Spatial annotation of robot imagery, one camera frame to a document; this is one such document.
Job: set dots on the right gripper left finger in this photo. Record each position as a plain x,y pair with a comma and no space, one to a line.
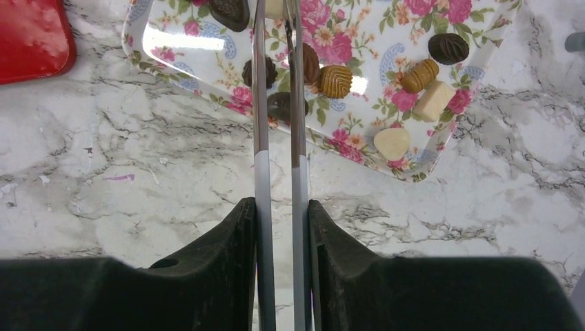
206,285

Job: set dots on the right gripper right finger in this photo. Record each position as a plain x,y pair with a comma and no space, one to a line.
357,289

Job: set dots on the white heart chocolate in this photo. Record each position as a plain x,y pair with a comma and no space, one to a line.
392,143

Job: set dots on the dark oval chocolate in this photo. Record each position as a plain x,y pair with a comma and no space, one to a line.
279,106

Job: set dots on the white rectangular chocolate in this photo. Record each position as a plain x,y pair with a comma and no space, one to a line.
434,101

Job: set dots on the caramel ridged chocolate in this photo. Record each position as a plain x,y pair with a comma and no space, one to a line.
335,81

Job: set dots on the caramel barrel chocolate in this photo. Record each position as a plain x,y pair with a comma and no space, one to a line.
423,74

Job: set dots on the dark swirl chocolate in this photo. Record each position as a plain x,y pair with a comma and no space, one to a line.
271,73

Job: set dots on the brown ridged chocolate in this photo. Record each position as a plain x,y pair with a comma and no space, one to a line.
310,64

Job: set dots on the dark leaf chocolate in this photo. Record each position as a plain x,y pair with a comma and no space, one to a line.
448,48

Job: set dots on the dark patterned chocolate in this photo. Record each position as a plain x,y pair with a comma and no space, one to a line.
233,14

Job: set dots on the floral serving tray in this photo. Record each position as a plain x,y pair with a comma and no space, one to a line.
380,41

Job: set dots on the red box lid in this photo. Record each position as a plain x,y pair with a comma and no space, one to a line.
36,40

